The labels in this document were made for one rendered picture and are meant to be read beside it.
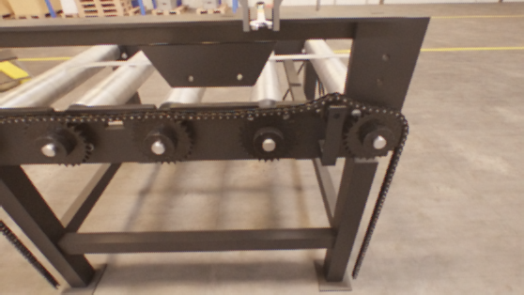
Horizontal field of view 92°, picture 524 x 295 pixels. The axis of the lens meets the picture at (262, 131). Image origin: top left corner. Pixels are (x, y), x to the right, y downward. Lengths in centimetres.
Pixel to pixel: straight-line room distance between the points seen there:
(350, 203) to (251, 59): 60
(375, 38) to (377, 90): 14
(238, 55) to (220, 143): 27
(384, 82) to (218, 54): 44
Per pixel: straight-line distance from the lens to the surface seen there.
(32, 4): 1057
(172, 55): 71
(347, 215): 103
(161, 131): 73
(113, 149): 91
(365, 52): 71
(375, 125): 75
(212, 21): 59
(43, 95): 126
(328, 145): 72
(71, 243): 136
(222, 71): 69
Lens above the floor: 127
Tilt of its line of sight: 33 degrees down
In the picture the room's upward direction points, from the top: 1 degrees counter-clockwise
